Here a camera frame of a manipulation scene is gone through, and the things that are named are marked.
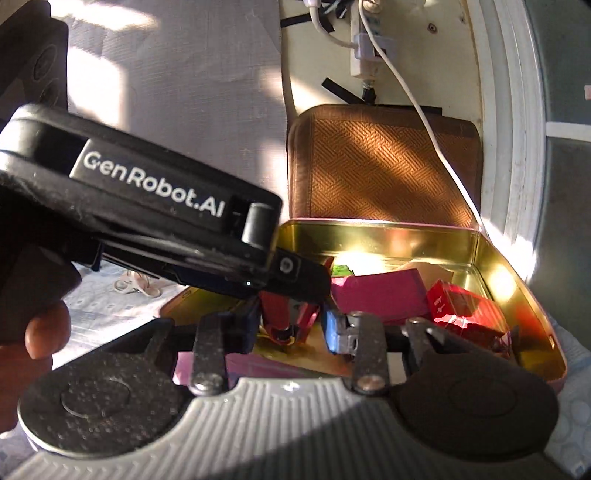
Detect red toy figure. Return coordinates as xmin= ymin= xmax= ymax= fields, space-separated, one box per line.
xmin=259 ymin=292 xmax=320 ymax=346

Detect green snack packet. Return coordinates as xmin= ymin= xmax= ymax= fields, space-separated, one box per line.
xmin=331 ymin=264 xmax=355 ymax=278

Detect magenta cardboard box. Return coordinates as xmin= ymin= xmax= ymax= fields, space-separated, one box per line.
xmin=332 ymin=269 xmax=432 ymax=325

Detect brown cardboard box pink cross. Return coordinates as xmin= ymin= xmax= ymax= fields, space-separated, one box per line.
xmin=398 ymin=261 xmax=454 ymax=290

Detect small red box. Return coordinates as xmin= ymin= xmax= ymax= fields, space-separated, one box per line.
xmin=427 ymin=280 xmax=512 ymax=359

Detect person's hand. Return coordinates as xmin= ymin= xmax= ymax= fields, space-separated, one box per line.
xmin=1 ymin=247 xmax=81 ymax=433

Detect pink tin box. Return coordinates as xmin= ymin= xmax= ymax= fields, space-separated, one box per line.
xmin=159 ymin=219 xmax=568 ymax=391

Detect grey sofa backrest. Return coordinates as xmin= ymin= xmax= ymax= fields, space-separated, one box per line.
xmin=51 ymin=1 xmax=287 ymax=197

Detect brown woven cushion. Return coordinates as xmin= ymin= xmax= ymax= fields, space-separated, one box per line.
xmin=287 ymin=105 xmax=483 ymax=228

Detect white power strip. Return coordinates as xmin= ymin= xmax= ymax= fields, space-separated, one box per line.
xmin=349 ymin=0 xmax=396 ymax=82

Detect white door frame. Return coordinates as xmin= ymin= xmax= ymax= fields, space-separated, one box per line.
xmin=467 ymin=0 xmax=546 ymax=281

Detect white charger cable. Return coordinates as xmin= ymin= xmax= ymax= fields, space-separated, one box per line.
xmin=358 ymin=0 xmax=488 ymax=232

